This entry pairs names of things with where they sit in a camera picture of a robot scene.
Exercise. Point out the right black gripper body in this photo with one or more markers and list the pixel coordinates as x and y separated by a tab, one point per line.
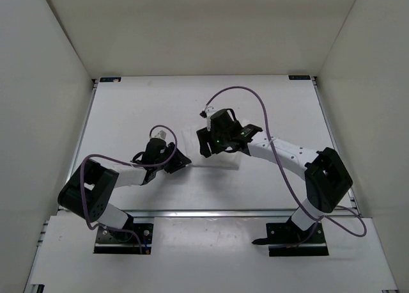
218	141

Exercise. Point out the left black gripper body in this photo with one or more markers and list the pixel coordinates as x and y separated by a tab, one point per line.
168	150

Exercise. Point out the white pleated skirt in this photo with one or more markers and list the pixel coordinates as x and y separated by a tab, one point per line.
220	161

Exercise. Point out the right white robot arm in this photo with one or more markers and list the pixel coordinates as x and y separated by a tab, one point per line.
325	175

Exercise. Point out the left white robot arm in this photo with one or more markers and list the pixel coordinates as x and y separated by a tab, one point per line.
89	189

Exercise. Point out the left blue corner label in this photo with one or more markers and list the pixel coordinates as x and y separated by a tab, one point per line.
110	79

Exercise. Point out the blue corner label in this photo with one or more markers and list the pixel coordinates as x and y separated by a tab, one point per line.
110	79
299	77

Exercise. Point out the right blue corner label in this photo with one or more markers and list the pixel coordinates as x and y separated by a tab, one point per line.
299	77

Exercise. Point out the front aluminium table rail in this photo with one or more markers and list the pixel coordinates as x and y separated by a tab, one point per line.
258	213

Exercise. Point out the left aluminium table rail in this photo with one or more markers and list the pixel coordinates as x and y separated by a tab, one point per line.
79	134

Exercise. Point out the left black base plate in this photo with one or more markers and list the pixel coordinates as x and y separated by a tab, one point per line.
108	242

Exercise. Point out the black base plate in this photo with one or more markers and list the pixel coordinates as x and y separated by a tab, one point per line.
108	242
287	240

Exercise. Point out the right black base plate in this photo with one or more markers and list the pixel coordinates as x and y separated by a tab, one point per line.
287	240

